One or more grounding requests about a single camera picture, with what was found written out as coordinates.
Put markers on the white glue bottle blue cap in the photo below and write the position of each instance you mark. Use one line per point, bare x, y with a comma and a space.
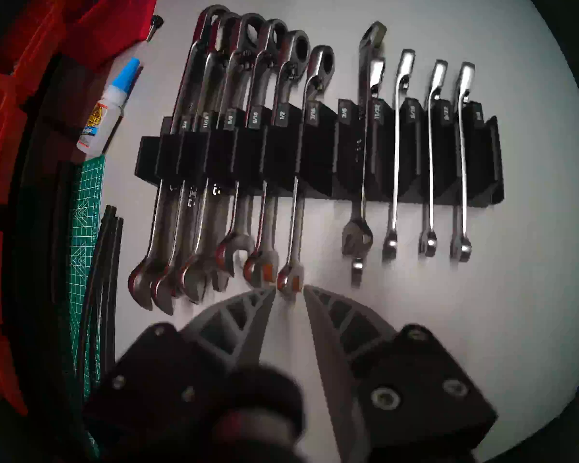
101, 119

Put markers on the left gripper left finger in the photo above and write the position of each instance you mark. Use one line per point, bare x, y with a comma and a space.
231, 322

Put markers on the small chrome ratcheting wrench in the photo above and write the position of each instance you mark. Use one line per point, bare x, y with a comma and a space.
461, 247

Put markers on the black thin rods bundle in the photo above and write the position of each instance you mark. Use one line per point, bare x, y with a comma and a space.
108, 274

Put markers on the small black screw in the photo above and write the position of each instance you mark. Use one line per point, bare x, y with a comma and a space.
153, 25

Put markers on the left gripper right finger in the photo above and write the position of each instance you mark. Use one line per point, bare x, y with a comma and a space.
362, 351

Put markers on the green cutting mat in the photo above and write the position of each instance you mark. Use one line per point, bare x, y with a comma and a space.
84, 216

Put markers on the medium chrome ratcheting wrench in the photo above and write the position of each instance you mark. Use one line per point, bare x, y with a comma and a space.
358, 238

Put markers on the black wrench holder case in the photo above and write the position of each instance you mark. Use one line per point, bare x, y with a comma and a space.
318, 168

